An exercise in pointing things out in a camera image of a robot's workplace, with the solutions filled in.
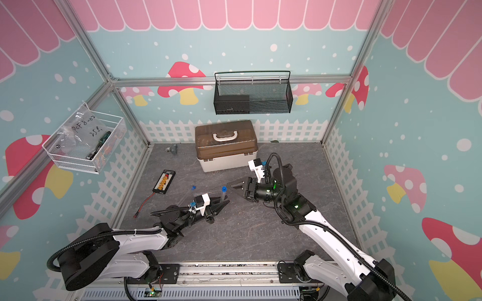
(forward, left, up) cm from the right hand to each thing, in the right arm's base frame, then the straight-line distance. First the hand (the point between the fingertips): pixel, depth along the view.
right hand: (230, 189), depth 63 cm
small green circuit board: (-26, +32, -33) cm, 53 cm away
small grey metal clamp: (+47, +40, -29) cm, 69 cm away
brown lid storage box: (+32, +5, -12) cm, 34 cm away
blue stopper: (+20, +23, -31) cm, 43 cm away
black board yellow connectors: (+22, +39, -29) cm, 54 cm away
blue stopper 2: (-1, +2, +1) cm, 2 cm away
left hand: (+1, +1, -11) cm, 11 cm away
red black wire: (+11, +48, -32) cm, 58 cm away
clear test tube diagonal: (0, +3, -6) cm, 6 cm away
